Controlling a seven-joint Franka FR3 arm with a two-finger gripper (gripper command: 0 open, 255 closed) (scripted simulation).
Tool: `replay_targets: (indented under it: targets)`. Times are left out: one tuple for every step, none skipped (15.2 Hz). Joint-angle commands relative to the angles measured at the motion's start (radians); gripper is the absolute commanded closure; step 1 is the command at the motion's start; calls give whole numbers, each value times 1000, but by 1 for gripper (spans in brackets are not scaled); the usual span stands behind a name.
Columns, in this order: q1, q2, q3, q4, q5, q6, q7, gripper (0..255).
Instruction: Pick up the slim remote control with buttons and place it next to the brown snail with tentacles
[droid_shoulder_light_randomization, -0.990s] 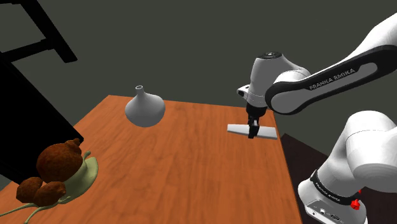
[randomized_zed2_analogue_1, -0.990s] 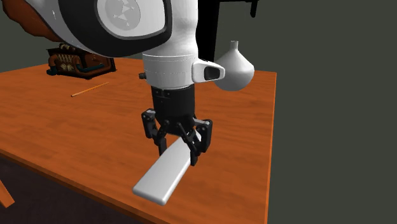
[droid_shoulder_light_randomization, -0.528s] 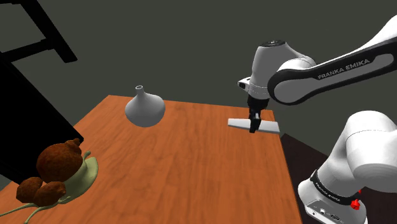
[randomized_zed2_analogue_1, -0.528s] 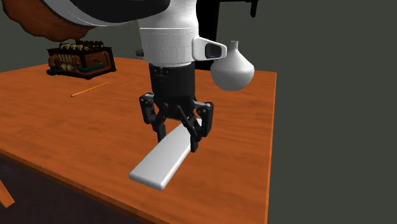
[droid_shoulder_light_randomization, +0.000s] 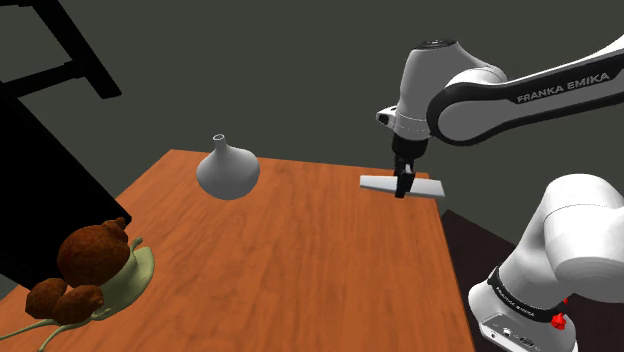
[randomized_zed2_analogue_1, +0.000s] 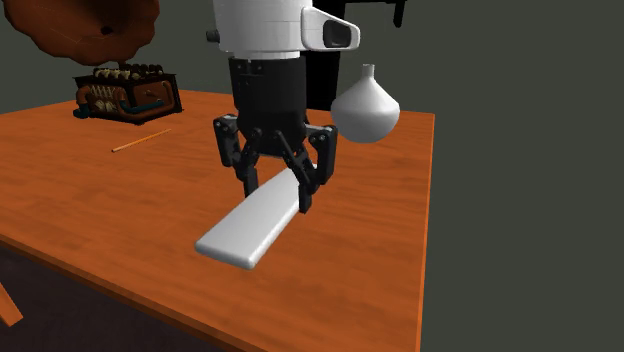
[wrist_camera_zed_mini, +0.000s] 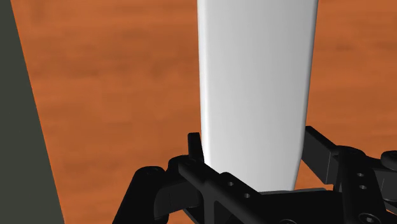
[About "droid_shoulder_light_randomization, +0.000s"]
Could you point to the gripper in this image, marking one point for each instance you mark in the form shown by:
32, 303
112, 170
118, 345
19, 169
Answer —
409, 145

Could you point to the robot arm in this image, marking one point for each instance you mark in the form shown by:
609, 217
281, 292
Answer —
487, 112

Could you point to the flat grey bar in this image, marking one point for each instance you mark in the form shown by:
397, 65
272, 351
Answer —
380, 184

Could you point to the wooden table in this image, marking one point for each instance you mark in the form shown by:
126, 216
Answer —
292, 263

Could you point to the white round vase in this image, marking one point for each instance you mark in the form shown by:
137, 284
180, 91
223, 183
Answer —
228, 170

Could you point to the green snail figure brown shells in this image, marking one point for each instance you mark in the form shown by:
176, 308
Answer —
92, 256

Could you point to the black cabinet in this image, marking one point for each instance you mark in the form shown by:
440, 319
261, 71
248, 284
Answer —
44, 195

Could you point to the black furniture frame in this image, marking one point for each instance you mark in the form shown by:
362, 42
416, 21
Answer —
83, 58

